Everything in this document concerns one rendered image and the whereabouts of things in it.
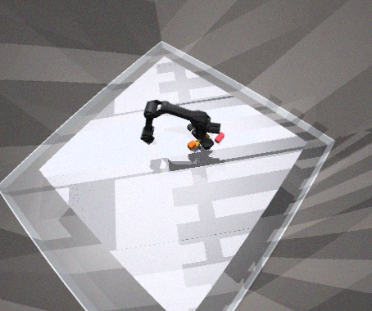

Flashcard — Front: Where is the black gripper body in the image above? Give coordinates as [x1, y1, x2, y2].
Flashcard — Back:
[187, 123, 214, 150]

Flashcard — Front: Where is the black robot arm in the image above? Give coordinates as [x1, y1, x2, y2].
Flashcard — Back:
[140, 100, 221, 145]

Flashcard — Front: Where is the orange rectangular bar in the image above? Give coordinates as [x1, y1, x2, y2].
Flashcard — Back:
[188, 139, 201, 151]

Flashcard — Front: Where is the red block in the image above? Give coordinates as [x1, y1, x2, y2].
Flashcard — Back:
[215, 132, 225, 143]

